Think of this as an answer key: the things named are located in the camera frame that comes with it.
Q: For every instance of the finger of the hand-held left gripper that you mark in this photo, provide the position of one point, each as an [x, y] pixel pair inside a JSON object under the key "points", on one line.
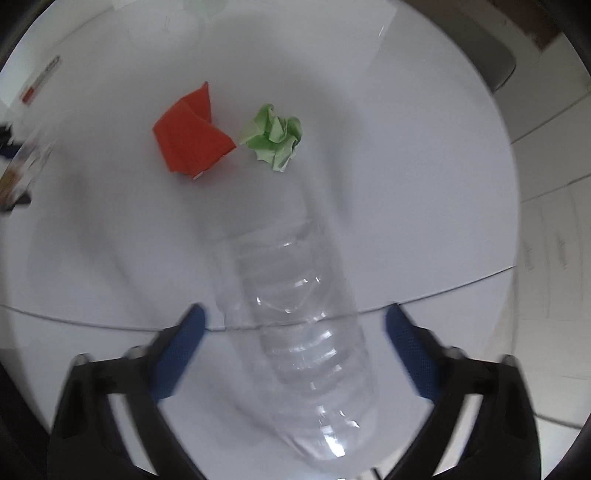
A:
{"points": [[4, 138], [16, 203]]}

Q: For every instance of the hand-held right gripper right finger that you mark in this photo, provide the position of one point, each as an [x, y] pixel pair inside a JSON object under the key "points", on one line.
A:
{"points": [[408, 350]]}

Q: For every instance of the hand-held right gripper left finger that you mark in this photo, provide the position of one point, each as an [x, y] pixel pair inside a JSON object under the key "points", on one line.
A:
{"points": [[180, 350]]}

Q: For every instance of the blurred items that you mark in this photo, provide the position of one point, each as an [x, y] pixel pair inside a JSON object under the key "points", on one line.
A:
{"points": [[27, 161]]}

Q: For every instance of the clear plastic bottle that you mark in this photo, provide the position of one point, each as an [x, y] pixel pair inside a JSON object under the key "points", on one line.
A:
{"points": [[300, 323]]}

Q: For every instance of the red and white medicine box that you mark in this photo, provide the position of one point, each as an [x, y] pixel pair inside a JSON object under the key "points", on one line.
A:
{"points": [[41, 81]]}

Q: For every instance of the red folded paper box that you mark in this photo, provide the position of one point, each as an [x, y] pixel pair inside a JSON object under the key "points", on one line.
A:
{"points": [[191, 134]]}

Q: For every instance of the green crumpled paper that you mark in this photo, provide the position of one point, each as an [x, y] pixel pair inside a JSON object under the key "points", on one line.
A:
{"points": [[274, 136]]}

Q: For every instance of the grey chair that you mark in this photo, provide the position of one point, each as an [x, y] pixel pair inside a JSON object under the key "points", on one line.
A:
{"points": [[503, 64]]}

